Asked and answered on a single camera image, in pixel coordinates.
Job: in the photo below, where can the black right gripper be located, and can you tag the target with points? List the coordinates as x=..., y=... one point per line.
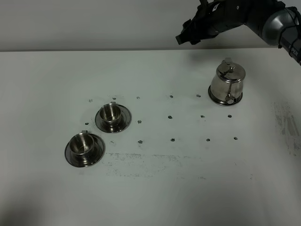
x=210, y=20

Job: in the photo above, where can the stainless steel teapot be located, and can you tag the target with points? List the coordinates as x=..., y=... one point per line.
x=228, y=81

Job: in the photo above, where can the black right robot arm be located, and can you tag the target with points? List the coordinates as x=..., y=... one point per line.
x=271, y=20

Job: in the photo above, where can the teapot steel saucer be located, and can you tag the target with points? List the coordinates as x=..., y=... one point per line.
x=224, y=103

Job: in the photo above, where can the far stainless steel saucer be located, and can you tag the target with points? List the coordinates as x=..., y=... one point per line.
x=125, y=121

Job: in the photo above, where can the stainless steel saucer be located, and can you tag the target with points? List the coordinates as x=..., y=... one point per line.
x=82, y=161
x=125, y=121

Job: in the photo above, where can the far stainless steel teacup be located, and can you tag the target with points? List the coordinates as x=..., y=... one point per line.
x=110, y=114

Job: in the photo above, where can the stainless steel teacup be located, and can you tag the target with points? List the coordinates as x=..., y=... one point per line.
x=82, y=143
x=110, y=114

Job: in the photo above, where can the near stainless steel saucer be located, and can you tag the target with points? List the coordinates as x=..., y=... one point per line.
x=82, y=161

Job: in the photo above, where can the near stainless steel teacup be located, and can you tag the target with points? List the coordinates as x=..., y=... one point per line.
x=82, y=143

